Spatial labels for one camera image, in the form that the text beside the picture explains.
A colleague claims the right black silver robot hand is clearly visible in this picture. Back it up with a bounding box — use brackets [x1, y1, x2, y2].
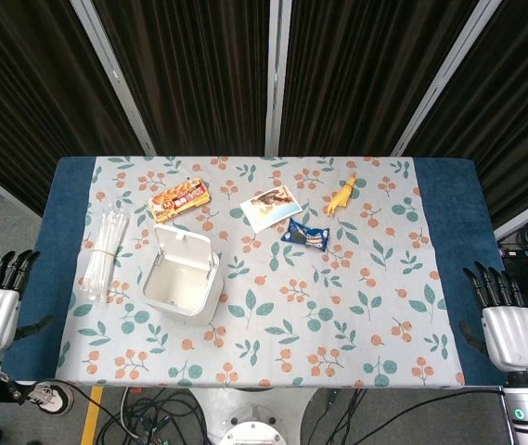
[458, 261, 528, 373]

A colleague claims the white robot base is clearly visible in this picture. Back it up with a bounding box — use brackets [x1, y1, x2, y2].
[188, 387, 323, 445]

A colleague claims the white plastic bin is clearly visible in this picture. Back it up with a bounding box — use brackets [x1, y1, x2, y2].
[140, 252, 225, 327]

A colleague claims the blue table cover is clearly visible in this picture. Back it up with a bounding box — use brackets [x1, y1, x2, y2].
[1, 156, 509, 388]

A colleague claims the bundle of clear wrapped straws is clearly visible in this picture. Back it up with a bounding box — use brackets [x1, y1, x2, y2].
[79, 208, 131, 302]

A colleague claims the dark ribbed partition panel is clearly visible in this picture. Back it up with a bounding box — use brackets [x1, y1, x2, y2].
[391, 0, 528, 242]
[0, 0, 156, 219]
[265, 0, 504, 158]
[71, 0, 281, 157]

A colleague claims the orange snack box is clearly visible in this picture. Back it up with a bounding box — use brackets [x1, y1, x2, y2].
[148, 177, 212, 224]

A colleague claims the yellow rubber chicken toy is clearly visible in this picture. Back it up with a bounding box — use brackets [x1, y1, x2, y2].
[323, 172, 358, 218]

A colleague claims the floral patterned tablecloth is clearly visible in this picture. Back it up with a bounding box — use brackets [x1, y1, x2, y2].
[54, 156, 467, 388]

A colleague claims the blue Oreo cookie packet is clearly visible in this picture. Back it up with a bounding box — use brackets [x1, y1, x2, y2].
[280, 217, 333, 254]

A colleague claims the photo postcard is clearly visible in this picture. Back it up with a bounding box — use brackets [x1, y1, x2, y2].
[239, 185, 303, 234]

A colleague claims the long black floor cable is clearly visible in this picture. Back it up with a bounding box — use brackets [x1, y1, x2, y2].
[290, 388, 506, 445]

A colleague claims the black floor cable bundle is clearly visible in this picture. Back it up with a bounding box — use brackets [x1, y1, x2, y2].
[96, 388, 221, 445]

